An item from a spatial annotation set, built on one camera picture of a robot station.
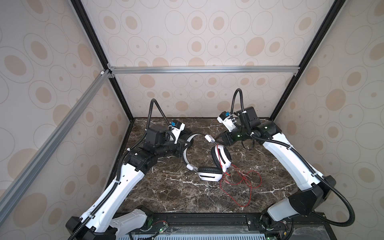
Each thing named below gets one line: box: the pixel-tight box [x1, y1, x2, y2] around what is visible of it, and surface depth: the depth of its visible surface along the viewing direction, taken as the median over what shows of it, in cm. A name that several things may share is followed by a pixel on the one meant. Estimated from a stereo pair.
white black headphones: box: [183, 133, 232, 182], surface depth 57 cm
